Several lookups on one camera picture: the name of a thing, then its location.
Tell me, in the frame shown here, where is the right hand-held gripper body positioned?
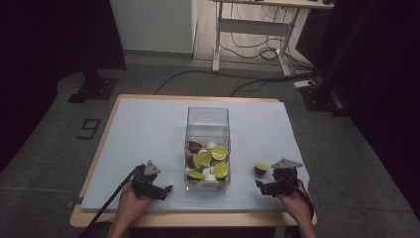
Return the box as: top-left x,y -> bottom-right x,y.
266,158 -> 304,198

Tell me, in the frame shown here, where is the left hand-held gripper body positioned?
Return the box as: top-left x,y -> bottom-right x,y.
131,160 -> 169,201

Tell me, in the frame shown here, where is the brown green-lidded coffee capsule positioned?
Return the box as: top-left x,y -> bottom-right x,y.
254,161 -> 270,177

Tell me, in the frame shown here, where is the clear plastic drawer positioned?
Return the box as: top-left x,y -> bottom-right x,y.
183,134 -> 232,193

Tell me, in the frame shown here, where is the clear plastic drawer housing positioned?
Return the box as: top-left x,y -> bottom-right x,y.
184,106 -> 231,167

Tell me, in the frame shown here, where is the person's right hand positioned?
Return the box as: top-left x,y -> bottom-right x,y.
276,179 -> 315,223

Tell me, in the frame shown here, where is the person's left hand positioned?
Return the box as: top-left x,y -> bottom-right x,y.
116,182 -> 157,220

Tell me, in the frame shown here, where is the pale blue table mat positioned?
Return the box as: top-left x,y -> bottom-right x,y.
80,97 -> 311,212

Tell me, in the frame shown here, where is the black stand base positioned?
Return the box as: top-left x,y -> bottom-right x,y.
67,68 -> 119,104
299,82 -> 350,117

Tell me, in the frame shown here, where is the white power strip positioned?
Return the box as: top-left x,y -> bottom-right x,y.
293,79 -> 317,89

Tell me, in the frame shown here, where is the black curtain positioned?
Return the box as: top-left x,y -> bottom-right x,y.
313,0 -> 420,219
0,0 -> 128,173

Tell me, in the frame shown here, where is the white standing desk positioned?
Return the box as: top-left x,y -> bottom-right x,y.
211,0 -> 335,77

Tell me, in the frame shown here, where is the white cabinet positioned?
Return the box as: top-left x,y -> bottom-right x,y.
109,0 -> 198,55

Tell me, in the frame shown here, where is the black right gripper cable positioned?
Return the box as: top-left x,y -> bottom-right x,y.
284,178 -> 315,220

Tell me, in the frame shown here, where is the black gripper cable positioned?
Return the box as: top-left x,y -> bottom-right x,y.
284,178 -> 315,220
78,164 -> 143,238

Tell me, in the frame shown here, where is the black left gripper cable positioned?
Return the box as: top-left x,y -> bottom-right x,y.
78,164 -> 143,238

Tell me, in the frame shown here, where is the long black floor cable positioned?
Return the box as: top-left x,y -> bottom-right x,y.
153,68 -> 315,96

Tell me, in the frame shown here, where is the bundle of black cables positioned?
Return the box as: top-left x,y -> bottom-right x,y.
219,3 -> 315,77

